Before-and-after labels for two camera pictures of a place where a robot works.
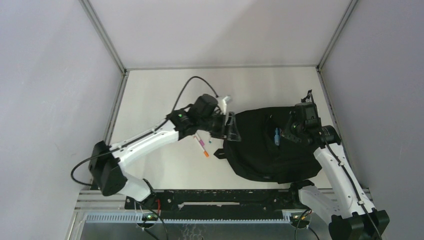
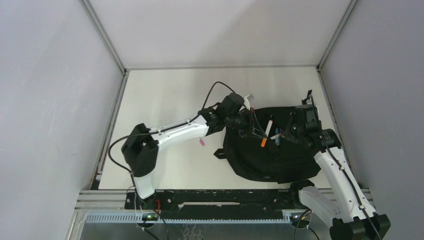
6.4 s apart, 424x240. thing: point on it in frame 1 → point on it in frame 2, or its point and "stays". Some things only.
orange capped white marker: [205, 152] → [264, 141]
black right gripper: [287, 132] stays
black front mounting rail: [218, 204] stays
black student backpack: [263, 153] stays
